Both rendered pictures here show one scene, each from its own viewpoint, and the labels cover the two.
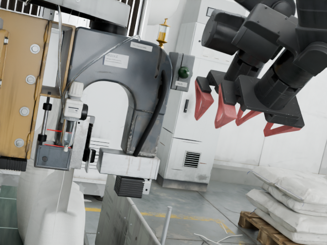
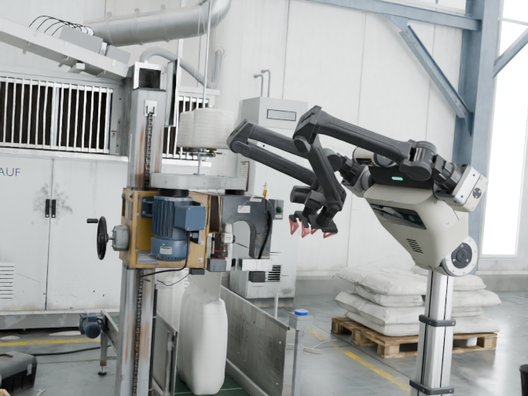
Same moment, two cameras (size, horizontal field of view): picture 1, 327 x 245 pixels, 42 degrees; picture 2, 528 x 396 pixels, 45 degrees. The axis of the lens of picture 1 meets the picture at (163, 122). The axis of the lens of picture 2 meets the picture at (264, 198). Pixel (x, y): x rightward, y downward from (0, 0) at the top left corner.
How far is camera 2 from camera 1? 179 cm
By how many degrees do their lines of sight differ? 6
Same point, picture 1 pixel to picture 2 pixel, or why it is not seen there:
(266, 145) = (352, 246)
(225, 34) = (300, 196)
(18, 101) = not seen: hidden behind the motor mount
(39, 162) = (211, 269)
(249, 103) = (314, 226)
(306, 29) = (328, 201)
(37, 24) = (203, 197)
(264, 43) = (316, 204)
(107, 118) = not seen: hidden behind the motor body
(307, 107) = not seen: hidden behind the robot
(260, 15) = (313, 195)
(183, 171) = (265, 287)
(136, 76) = (254, 215)
